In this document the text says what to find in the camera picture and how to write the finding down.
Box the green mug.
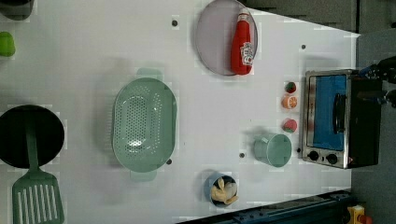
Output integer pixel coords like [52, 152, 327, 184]
[253, 133, 292, 168]

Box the blue cup with bananas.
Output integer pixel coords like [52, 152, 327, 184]
[204, 173, 239, 208]

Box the grey round plate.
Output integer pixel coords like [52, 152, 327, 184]
[194, 0, 258, 76]

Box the black frying pan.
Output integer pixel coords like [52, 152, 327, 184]
[0, 105, 65, 169]

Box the dark pot at corner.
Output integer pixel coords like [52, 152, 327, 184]
[0, 0, 35, 21]

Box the green toy vegetable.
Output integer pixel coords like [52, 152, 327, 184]
[0, 32, 16, 57]

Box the yellow emergency stop box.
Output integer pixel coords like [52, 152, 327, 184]
[347, 205, 373, 224]

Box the green slotted spatula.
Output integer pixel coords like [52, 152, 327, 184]
[12, 124, 64, 224]

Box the green plastic colander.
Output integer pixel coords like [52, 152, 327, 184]
[112, 67, 177, 182]

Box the orange slice toy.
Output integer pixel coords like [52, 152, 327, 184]
[281, 95, 298, 109]

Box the large strawberry toy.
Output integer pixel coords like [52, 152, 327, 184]
[282, 119, 298, 133]

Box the red ketchup bottle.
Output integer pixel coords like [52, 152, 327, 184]
[231, 8, 254, 75]

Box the silver toaster oven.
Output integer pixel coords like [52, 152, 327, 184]
[302, 69, 382, 169]

